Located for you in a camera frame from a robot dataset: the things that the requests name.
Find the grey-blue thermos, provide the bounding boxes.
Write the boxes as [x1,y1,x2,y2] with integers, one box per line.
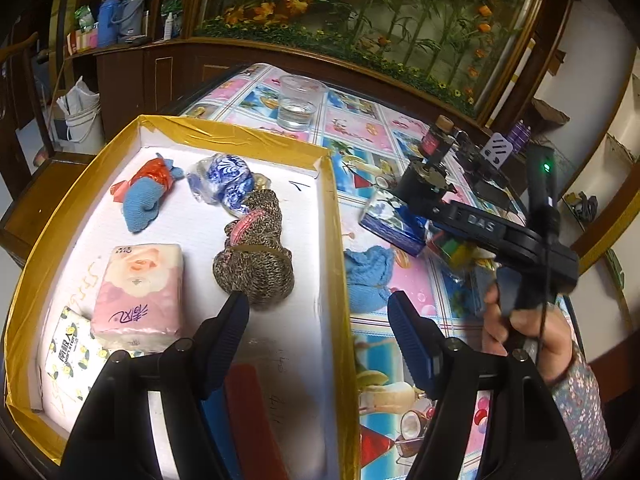
[117,0,148,43]

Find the blue knitted sock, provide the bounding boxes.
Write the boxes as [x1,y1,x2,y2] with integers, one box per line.
[344,246,397,315]

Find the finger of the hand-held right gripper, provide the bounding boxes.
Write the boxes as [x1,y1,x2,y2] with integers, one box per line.
[433,200,462,231]

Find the white yellow rolled poster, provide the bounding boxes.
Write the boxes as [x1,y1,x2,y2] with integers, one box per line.
[487,42,538,128]

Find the red blue flat sponge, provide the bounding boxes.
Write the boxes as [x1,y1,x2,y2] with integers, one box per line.
[200,362,288,480]

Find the black handheld device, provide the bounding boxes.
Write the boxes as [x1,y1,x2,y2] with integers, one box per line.
[452,130,506,186]

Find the framed artificial flower display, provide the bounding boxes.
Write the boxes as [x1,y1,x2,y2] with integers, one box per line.
[192,0,556,121]

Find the blue printed tissue pack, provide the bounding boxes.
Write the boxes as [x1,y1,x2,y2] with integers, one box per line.
[359,192,431,257]

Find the yellow cardboard box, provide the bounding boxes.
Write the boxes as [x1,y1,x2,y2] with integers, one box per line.
[2,114,362,480]

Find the black phone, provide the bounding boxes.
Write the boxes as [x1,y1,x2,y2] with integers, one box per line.
[470,177,516,206]

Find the pink boxes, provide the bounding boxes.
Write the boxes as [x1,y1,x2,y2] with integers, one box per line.
[67,30,99,53]

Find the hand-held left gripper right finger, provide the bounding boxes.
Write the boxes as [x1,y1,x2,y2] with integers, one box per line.
[387,290,583,480]

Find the pink tissue pack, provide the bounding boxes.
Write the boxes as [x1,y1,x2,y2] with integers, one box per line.
[90,243,185,353]

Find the blue thermos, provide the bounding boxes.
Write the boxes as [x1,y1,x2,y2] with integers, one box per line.
[96,0,121,47]

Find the blue white patterned bundle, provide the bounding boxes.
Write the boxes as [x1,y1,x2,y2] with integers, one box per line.
[186,152,257,211]

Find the wooden chair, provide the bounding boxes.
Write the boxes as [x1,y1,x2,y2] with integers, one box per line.
[0,32,101,266]

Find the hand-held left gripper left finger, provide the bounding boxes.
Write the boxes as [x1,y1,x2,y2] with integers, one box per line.
[60,291,251,480]

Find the white bucket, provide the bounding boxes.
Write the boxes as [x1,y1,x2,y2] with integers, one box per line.
[56,76,107,153]

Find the white lemon print tissue pack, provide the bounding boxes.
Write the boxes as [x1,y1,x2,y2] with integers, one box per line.
[44,306,108,402]

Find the printed fruit tablecloth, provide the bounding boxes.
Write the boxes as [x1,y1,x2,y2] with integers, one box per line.
[175,62,576,480]

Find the clear glass cup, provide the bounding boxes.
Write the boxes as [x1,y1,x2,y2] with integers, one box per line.
[276,74,329,133]

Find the blue sock in red wrapper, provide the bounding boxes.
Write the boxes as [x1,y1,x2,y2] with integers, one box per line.
[111,152,185,235]

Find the black cylindrical motor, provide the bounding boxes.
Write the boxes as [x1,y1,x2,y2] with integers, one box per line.
[395,157,453,221]

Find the person's right forearm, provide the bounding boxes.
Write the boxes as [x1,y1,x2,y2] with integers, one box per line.
[547,345,613,480]

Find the brown knitted socks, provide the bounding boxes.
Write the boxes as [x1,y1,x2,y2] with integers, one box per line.
[212,187,296,311]

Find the dark shoes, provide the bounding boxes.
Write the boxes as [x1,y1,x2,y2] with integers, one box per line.
[562,191,601,231]

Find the grey striped card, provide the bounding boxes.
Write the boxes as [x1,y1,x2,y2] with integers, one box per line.
[479,131,515,166]

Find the multicoloured plastic packet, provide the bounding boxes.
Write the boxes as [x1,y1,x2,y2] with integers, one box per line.
[425,232,481,273]

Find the person's right hand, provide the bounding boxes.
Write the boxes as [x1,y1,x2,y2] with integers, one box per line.
[482,285,573,386]

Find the dark bottle with cork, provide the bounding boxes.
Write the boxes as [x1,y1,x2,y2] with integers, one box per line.
[419,115,455,161]

